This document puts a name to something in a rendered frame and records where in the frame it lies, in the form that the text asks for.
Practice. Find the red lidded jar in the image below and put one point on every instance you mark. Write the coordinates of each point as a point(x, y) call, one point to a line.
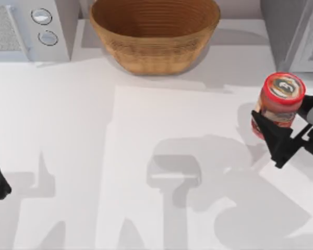
point(283, 89)

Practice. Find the brown woven basket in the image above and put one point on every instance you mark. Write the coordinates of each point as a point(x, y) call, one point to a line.
point(156, 52)

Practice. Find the pale microwave oven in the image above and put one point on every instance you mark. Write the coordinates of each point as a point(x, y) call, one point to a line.
point(65, 31)

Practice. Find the small round microwave knob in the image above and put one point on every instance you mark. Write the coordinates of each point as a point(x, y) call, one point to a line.
point(48, 37)

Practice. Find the large round microwave knob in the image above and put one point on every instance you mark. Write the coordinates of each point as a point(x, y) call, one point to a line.
point(41, 16)

